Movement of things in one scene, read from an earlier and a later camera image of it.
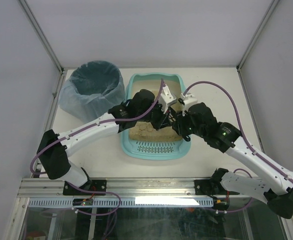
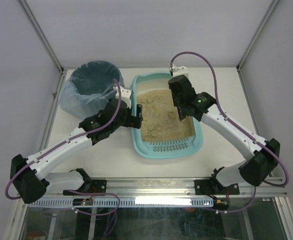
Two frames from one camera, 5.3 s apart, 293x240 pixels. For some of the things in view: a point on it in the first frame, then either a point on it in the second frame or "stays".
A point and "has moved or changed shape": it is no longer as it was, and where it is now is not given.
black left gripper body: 158,119 → 137,116
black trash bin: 95,77 stays
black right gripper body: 177,122 → 180,110
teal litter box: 147,150 has moved or changed shape
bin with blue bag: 91,90 stays
